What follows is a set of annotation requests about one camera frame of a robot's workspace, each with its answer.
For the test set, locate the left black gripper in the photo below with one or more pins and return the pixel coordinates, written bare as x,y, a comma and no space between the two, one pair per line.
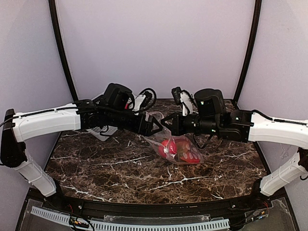
148,124

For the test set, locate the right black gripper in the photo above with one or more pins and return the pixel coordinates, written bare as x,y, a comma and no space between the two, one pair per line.
176,123

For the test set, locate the red toy apple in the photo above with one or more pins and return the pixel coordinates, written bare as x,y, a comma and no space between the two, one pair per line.
167,147

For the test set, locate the clear dotted zip top bag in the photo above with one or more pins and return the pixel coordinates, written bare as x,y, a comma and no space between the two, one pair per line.
156,139

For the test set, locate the red orange toy mango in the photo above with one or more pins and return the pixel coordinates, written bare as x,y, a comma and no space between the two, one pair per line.
190,158

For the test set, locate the dark red toy fruit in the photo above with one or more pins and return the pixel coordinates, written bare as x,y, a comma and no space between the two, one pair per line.
183,144

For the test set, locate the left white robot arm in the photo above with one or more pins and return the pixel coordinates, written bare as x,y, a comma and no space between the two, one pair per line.
116,107

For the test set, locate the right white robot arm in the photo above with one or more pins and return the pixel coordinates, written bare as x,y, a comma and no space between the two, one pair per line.
205,113

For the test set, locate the white perforated plastic basket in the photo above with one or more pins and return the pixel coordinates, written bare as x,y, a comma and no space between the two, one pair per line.
105,132

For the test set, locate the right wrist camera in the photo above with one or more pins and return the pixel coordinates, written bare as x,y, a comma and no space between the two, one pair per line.
184,99

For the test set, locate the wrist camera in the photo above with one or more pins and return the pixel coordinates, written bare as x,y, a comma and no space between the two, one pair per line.
184,99
143,102

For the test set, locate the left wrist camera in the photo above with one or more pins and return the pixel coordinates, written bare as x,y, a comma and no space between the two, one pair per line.
143,102

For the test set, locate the black front frame rail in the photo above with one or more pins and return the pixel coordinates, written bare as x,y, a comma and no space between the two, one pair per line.
229,208

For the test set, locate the white slotted cable duct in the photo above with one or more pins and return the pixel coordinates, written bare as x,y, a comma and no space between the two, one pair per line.
120,223

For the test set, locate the right black frame post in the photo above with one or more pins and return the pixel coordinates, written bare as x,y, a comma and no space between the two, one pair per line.
249,50

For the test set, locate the black frame post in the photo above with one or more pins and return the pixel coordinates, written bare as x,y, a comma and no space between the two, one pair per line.
249,50
61,50

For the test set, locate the left black frame post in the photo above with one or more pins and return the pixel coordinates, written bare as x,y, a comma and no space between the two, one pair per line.
61,50

